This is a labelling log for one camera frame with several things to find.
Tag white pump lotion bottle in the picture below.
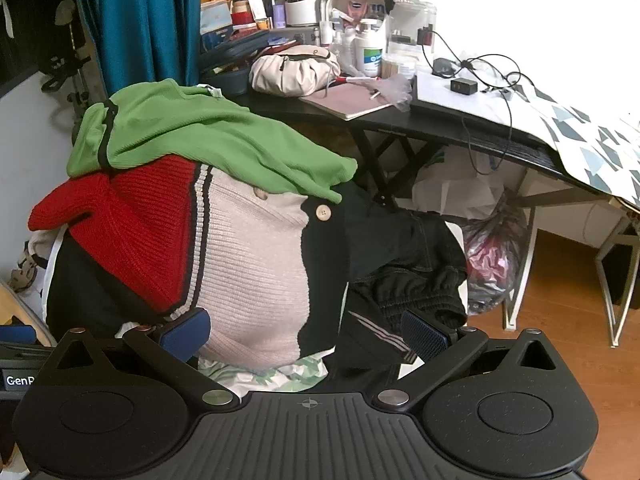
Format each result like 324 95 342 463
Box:
354 19 385 79

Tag geometric patterned sheet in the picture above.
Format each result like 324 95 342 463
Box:
415 55 640 211

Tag dark blue bag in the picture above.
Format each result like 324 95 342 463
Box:
199 42 262 97

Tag clear plastic bag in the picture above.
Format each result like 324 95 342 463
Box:
461 194 532 317

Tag white brush holder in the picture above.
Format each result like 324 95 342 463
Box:
284 0 321 27

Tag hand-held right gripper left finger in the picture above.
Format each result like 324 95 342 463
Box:
47 307 241 411

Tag black jeans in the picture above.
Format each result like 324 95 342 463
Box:
344 182 469 332

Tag black folding table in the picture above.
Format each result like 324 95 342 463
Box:
200 74 608 211

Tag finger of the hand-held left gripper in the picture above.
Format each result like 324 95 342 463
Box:
0 325 36 346

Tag white metal frame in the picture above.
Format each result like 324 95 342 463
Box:
501 199 640 348

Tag blue curtain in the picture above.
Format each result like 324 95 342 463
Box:
69 0 203 106

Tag red beige black knit cardigan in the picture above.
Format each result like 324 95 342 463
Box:
29 156 351 368

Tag clear plastic container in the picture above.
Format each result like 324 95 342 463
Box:
387 0 437 61

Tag black tripod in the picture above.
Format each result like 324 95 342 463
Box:
36 0 97 133

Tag green sweater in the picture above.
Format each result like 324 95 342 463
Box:
66 78 358 204

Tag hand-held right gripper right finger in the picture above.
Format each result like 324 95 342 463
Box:
372 308 563 409

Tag leaf print cloth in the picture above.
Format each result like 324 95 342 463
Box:
199 350 329 394

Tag pink notebook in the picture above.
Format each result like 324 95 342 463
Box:
300 80 396 122

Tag beige bag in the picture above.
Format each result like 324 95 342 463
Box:
248 44 342 97

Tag black striped track pants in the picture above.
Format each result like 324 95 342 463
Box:
332 290 417 396

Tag cotton swab box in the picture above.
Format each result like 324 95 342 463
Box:
381 57 417 80

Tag white plastic bag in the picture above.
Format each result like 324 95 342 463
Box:
412 156 507 222

